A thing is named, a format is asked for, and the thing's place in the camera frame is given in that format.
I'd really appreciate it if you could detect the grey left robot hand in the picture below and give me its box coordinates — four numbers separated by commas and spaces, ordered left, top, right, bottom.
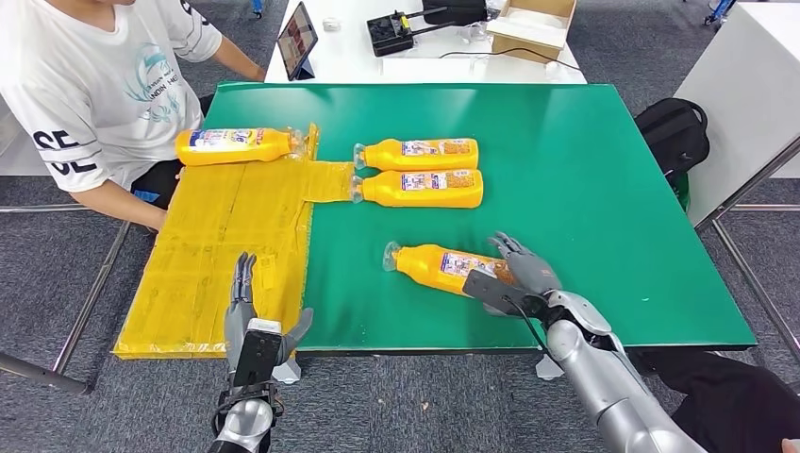
224, 252, 315, 373

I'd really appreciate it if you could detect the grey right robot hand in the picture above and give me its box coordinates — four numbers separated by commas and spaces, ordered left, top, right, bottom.
487, 231, 562, 298

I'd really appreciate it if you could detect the orange detergent bottle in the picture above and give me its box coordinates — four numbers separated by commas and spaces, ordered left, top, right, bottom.
349, 170, 484, 210
175, 127, 305, 168
382, 242, 520, 298
353, 138, 479, 173

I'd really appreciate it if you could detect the yellow taped cardboard board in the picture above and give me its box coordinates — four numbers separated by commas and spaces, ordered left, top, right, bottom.
113, 123, 357, 362

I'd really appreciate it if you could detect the white table foot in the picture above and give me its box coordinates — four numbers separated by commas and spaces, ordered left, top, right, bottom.
272, 357, 303, 384
535, 354, 567, 381

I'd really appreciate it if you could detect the black backpack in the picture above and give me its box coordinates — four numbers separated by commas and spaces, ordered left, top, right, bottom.
634, 96, 711, 189

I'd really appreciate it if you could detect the open cardboard box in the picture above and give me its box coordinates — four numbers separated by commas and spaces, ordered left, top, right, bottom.
486, 0, 577, 64

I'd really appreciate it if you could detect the clear plastic wrapper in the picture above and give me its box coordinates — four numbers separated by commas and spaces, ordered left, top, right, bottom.
458, 20, 495, 43

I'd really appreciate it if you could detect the person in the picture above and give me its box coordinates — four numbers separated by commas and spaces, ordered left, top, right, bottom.
0, 0, 267, 232
627, 348, 800, 453

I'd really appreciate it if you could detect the black bag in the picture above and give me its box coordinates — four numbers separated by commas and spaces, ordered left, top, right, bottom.
422, 0, 489, 25

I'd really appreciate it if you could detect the black controller with antennas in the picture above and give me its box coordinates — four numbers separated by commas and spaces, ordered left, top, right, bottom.
366, 5, 448, 57

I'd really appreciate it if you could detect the white table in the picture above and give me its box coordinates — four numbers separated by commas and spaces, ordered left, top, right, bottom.
263, 0, 589, 84

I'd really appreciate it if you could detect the black tablet on stand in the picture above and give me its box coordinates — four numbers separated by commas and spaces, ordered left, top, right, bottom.
275, 0, 319, 81

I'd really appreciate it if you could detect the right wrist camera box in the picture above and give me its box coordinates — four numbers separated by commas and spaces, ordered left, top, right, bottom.
462, 268, 551, 320

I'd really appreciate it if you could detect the grey metal frame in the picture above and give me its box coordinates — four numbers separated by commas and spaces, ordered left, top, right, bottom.
693, 134, 800, 364
0, 199, 158, 396

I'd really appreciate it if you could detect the black cable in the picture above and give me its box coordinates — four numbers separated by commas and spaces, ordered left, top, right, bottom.
437, 47, 582, 70

